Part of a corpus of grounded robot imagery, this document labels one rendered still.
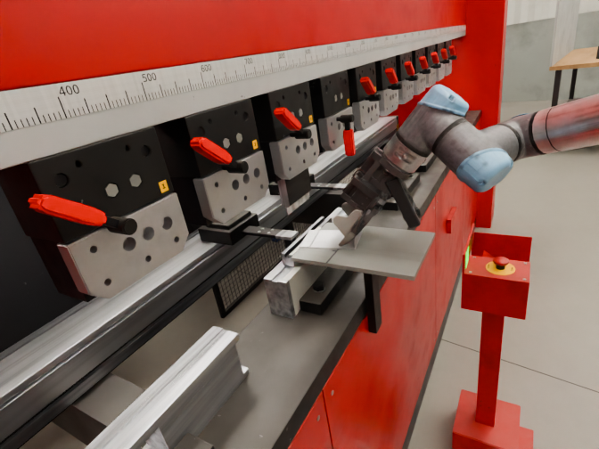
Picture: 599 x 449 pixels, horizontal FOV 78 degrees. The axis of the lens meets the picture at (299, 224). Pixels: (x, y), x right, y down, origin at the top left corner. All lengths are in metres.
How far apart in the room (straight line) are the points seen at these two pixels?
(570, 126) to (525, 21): 7.44
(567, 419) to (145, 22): 1.82
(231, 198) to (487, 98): 2.42
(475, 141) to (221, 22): 0.43
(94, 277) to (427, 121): 0.55
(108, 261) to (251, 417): 0.36
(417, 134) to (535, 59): 7.46
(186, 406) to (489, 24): 2.63
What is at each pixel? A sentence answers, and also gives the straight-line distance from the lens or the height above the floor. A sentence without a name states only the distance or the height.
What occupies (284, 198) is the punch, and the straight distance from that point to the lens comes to 0.80.
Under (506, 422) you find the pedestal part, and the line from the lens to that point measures 1.65.
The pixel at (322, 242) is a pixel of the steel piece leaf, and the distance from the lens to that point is 0.84.
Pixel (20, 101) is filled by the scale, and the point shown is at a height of 1.39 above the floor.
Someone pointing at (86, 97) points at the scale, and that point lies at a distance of 0.46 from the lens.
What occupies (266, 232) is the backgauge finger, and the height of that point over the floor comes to 1.00.
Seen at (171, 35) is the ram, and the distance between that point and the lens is 0.55.
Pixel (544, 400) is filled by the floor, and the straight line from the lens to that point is 1.92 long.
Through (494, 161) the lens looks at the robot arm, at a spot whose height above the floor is 1.20.
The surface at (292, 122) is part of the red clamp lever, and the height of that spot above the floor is 1.29.
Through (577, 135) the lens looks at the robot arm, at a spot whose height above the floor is 1.22.
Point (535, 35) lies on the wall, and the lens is 8.12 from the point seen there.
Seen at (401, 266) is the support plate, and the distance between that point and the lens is 0.74.
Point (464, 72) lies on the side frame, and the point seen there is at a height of 1.12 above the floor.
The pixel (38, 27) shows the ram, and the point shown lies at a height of 1.45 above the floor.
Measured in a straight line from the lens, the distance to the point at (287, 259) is 0.83.
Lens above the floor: 1.39
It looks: 24 degrees down
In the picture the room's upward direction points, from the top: 10 degrees counter-clockwise
